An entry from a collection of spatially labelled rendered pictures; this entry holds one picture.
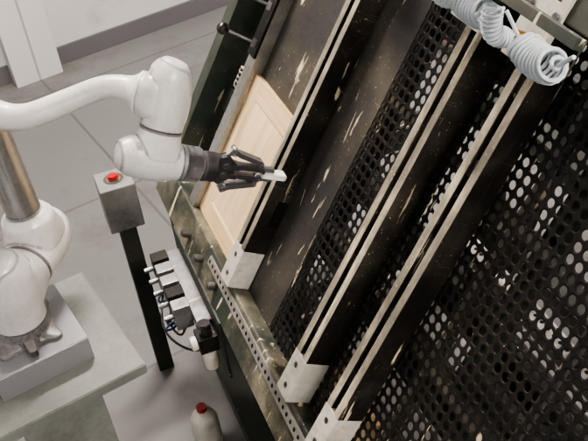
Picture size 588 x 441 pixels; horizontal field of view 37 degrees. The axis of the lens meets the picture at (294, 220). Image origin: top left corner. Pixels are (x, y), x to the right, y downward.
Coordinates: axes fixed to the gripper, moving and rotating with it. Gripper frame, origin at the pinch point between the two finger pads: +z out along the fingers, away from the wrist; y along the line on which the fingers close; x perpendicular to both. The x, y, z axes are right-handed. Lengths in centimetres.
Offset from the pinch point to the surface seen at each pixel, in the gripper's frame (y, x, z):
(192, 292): -61, 26, 6
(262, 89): 4.2, 42.0, 11.9
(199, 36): -95, 337, 118
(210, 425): -116, 22, 29
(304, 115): 14.5, 7.4, 6.9
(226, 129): -14, 49, 9
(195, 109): -21, 73, 8
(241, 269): -34.8, 5.2, 5.9
